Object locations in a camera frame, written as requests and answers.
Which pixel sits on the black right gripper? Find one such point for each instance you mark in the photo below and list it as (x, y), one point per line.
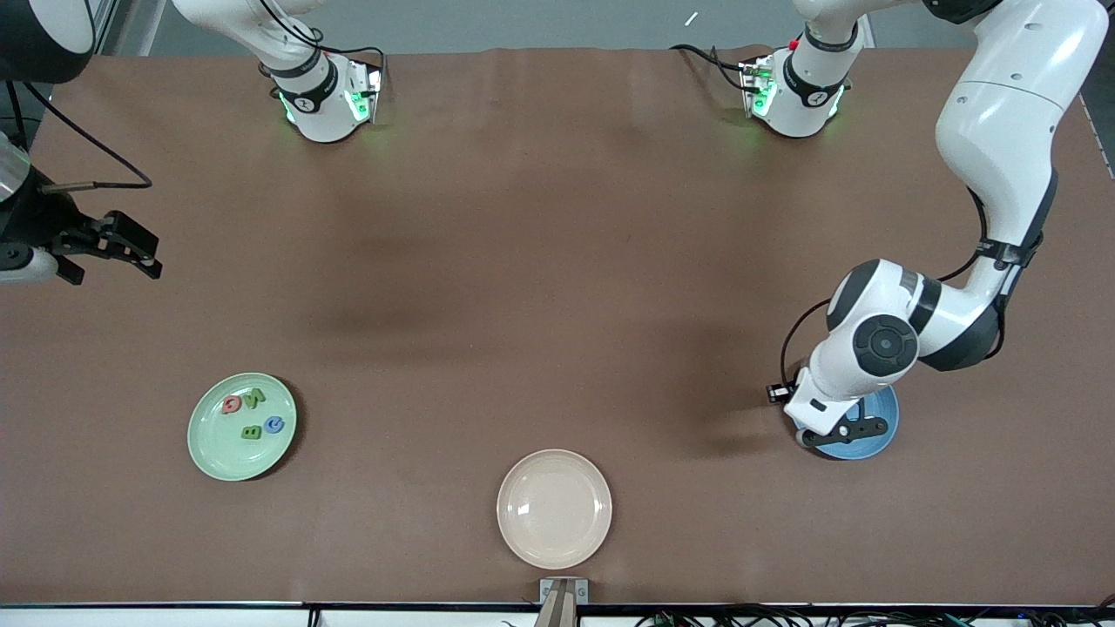
(42, 222)

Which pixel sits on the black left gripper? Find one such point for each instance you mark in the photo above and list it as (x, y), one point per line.
(774, 394)

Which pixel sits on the red capital letter Q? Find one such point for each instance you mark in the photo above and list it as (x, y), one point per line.
(233, 403)

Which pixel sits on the green capital letter N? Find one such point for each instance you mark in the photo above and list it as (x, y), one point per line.
(254, 399)

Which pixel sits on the green capital letter B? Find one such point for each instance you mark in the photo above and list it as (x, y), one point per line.
(251, 432)

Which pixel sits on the blue capital letter C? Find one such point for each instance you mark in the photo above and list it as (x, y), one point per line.
(274, 424)

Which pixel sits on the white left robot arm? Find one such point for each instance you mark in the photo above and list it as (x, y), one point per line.
(1002, 113)

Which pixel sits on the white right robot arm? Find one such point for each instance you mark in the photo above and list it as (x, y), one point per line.
(322, 113)

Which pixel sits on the blue plate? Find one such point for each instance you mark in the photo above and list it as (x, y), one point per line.
(858, 452)

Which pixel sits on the light green plate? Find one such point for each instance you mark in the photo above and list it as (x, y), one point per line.
(218, 453)

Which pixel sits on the beige plate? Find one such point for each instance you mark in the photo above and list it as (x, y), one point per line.
(554, 509)

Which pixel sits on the metal base connector plate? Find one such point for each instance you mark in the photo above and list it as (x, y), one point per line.
(758, 87)
(366, 91)

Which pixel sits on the brown table cover mat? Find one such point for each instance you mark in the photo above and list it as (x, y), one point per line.
(523, 218)

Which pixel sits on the black left camera mount bar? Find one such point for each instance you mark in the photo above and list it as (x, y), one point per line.
(849, 433)

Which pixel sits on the aluminium frame profile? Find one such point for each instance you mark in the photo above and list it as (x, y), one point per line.
(104, 22)

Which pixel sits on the grey camera stand bracket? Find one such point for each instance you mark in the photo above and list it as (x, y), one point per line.
(563, 592)

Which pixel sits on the white table edge rail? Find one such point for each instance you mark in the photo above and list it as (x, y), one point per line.
(174, 618)

